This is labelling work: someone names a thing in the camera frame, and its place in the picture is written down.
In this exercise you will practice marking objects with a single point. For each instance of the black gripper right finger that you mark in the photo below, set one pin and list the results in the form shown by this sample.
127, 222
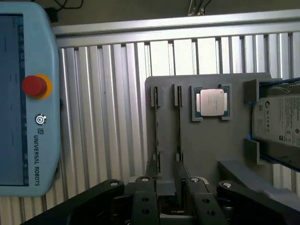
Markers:
204, 204

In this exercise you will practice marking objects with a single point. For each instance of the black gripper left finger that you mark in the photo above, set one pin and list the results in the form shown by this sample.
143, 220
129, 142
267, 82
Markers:
143, 204

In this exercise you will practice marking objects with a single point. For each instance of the black RAM stick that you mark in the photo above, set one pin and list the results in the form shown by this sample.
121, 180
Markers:
156, 122

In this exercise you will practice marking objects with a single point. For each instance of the grey plastic parts rack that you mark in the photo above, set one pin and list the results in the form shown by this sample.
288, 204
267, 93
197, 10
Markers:
206, 140

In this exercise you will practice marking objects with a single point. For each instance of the silver CPU chip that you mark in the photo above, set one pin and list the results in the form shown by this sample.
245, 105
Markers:
212, 102

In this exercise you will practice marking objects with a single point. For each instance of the silver hard disk drive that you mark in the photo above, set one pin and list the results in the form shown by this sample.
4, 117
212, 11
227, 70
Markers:
279, 117

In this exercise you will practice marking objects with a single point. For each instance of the light blue robot teach pendant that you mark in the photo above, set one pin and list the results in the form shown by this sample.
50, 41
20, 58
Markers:
35, 98

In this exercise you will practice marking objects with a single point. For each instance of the aluminium table frame rail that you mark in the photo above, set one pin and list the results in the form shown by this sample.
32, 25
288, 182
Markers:
164, 28

